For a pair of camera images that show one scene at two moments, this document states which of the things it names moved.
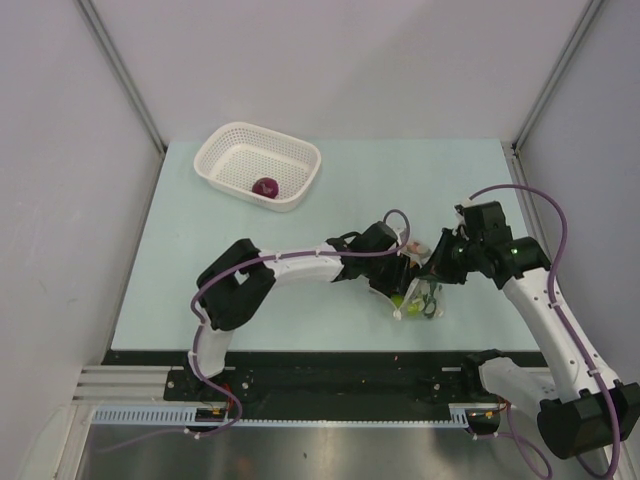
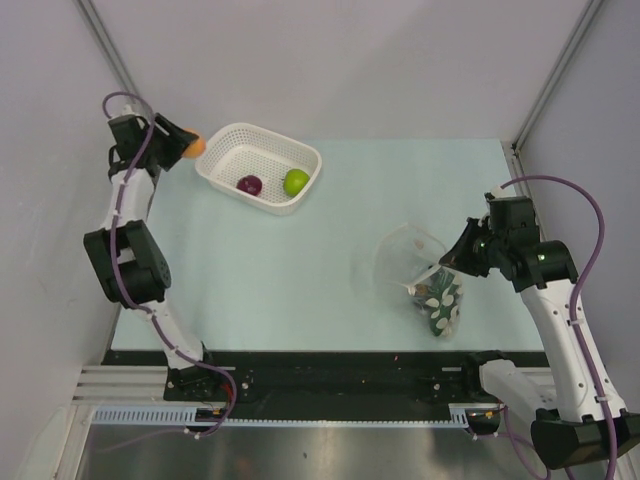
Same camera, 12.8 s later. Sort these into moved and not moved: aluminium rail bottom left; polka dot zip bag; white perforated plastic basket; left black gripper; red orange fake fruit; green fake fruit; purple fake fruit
Moved: left black gripper; green fake fruit; purple fake fruit; red orange fake fruit; polka dot zip bag
Not moved: aluminium rail bottom left; white perforated plastic basket
